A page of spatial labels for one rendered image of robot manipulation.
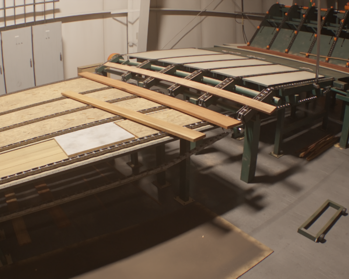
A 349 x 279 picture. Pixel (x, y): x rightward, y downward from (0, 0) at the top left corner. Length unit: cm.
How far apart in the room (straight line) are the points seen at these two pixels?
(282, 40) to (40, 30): 633
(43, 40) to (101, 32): 198
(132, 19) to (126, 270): 758
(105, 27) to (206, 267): 749
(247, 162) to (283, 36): 562
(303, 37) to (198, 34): 410
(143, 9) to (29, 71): 346
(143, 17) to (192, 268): 706
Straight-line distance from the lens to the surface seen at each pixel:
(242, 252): 262
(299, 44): 813
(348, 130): 502
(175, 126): 266
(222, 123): 276
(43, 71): 768
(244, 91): 380
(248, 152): 343
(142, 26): 849
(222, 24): 1152
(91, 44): 866
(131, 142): 245
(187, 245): 266
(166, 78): 435
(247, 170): 353
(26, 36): 754
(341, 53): 759
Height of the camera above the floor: 181
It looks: 23 degrees down
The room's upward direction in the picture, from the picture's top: 1 degrees counter-clockwise
